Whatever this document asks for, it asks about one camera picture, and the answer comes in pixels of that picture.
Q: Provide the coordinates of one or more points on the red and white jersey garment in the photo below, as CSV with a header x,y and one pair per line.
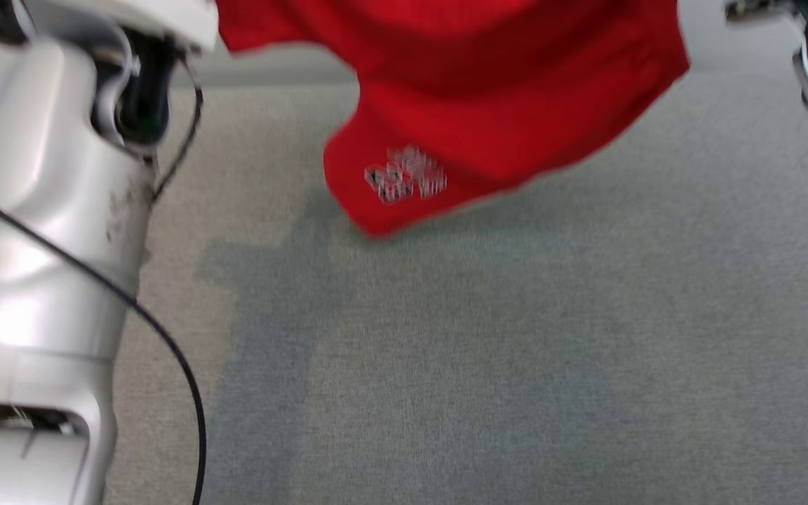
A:
x,y
488,91

